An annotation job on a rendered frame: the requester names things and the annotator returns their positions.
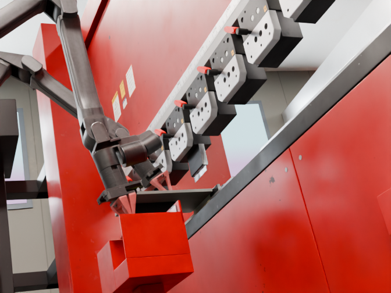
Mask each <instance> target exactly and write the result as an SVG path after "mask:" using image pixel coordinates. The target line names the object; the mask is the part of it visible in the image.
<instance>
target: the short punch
mask: <svg viewBox="0 0 391 293"><path fill-rule="evenodd" d="M187 159H188V163H189V168H190V173H191V176H192V177H194V181H195V183H196V182H197V180H198V179H199V178H200V177H201V176H202V175H203V174H204V173H205V172H206V171H207V164H208V160H207V155H206V152H205V147H204V144H198V145H197V146H196V147H195V148H194V149H193V151H192V152H191V153H190V154H189V156H188V157H187Z"/></svg>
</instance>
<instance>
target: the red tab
mask: <svg viewBox="0 0 391 293"><path fill-rule="evenodd" d="M377 199H378V202H379V206H380V208H381V211H382V214H383V218H384V220H385V223H386V226H387V229H388V232H389V235H391V188H390V189H388V190H387V191H385V192H384V193H382V194H380V195H379V196H378V197H377Z"/></svg>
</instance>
